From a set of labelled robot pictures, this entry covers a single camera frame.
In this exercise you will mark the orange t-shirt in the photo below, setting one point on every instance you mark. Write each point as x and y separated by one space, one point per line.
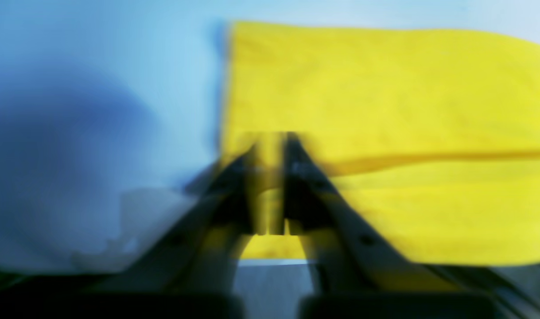
432 136

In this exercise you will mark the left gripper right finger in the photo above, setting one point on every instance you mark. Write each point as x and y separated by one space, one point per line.
349 255

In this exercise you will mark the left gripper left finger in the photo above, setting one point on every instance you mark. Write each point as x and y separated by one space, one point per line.
199 254

